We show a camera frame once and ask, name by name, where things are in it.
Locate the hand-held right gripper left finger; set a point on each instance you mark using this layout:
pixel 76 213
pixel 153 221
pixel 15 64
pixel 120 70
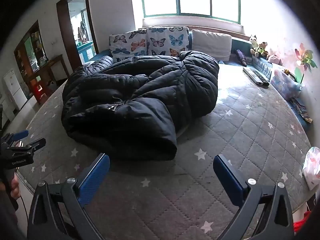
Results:
pixel 95 177

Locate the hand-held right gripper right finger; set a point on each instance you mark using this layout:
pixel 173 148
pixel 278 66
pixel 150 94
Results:
pixel 228 180

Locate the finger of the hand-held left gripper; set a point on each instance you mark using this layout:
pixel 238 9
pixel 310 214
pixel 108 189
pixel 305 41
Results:
pixel 36 144
pixel 21 134

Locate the black down jacket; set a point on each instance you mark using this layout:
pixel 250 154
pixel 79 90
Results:
pixel 140 92

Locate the person's left forearm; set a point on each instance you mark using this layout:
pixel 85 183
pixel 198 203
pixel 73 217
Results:
pixel 7 221

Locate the person's left hand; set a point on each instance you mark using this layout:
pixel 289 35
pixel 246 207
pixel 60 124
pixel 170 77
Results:
pixel 15 186

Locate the white refrigerator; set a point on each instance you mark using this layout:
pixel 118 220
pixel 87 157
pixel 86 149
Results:
pixel 13 90

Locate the red plastic stool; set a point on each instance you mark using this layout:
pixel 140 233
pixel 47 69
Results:
pixel 37 90

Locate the grey star quilted mattress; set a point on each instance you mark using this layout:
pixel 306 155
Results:
pixel 175 200

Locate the dark wooden table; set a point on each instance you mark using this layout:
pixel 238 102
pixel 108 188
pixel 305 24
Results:
pixel 53 63

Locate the wooden display cabinet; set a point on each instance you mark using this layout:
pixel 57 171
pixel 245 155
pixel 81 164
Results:
pixel 21 55

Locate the white plastic bag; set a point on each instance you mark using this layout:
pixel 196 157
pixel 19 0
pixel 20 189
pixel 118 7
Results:
pixel 312 167

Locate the red plastic item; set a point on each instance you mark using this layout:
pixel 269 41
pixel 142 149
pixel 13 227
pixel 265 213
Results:
pixel 301 223

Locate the stack of printed papers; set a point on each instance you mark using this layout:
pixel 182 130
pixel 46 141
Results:
pixel 300 108

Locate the teal cabinet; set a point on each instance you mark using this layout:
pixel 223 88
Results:
pixel 85 52

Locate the clear plastic bag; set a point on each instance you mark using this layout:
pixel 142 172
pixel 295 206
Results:
pixel 285 85

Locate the purple toy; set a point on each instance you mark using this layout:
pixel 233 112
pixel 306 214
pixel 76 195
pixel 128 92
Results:
pixel 241 56

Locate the pink pig plush toy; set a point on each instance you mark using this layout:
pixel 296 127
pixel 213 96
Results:
pixel 275 59

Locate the brown bear plush toy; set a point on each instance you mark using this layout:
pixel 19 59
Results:
pixel 261 50

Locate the butterfly print pillow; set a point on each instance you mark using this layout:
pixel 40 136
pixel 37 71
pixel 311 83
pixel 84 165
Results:
pixel 127 45
pixel 167 40

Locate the white pillow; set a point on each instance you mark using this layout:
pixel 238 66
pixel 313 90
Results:
pixel 211 43

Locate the white cow plush toy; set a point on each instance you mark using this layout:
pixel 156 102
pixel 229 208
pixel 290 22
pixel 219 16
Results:
pixel 253 40

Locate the colourful pinwheel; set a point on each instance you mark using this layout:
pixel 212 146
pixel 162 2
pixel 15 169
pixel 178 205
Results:
pixel 306 60

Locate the brown door frame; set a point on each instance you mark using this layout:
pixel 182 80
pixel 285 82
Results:
pixel 63 30

